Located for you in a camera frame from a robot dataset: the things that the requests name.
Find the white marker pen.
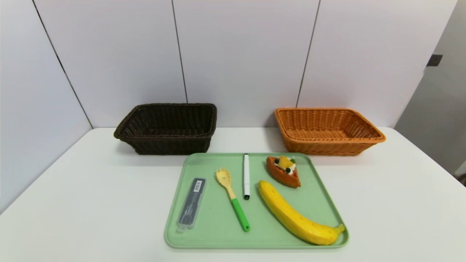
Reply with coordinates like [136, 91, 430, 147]
[243, 154, 251, 201]

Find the wooden spork with green handle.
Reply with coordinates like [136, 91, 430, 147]
[216, 167, 251, 232]

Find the grey plastic case with barcode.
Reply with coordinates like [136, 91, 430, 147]
[177, 178, 206, 233]

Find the yellow banana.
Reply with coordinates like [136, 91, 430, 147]
[258, 180, 345, 246]

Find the dark brown wicker basket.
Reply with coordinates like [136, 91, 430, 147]
[114, 103, 218, 155]

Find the orange wicker basket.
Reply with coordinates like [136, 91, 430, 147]
[275, 107, 386, 156]

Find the orange fruit tart slice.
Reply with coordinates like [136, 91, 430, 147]
[266, 155, 301, 188]

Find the light green plastic tray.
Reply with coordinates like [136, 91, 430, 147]
[164, 152, 350, 250]

